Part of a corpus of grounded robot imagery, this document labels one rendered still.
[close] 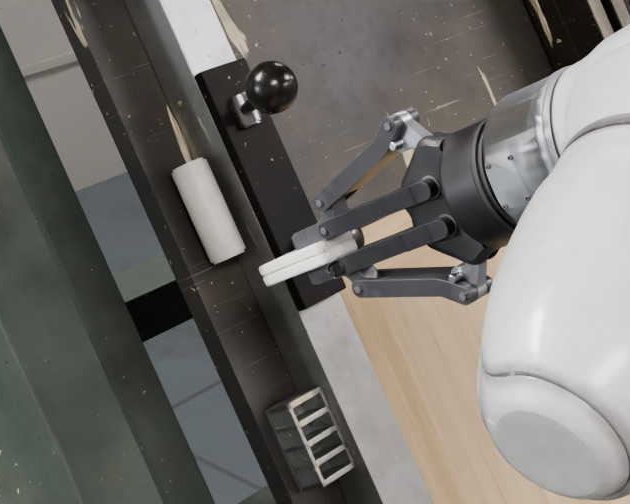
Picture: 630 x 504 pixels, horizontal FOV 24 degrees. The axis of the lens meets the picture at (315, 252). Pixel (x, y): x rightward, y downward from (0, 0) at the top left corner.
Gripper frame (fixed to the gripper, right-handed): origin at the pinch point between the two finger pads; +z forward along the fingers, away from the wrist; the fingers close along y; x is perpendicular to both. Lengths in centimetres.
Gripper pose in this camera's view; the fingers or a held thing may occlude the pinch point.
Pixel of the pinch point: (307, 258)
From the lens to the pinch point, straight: 99.5
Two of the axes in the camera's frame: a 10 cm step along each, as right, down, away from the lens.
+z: -6.3, 2.5, 7.3
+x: 6.6, -3.2, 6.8
